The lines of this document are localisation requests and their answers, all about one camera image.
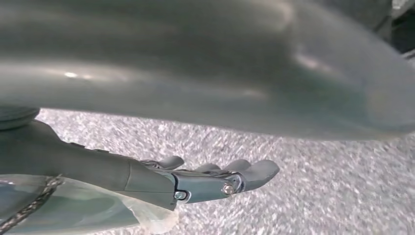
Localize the clear plastic film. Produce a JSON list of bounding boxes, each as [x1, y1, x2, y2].
[[0, 174, 179, 235]]

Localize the braided grey cable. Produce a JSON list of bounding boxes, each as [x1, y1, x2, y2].
[[0, 176, 64, 235]]

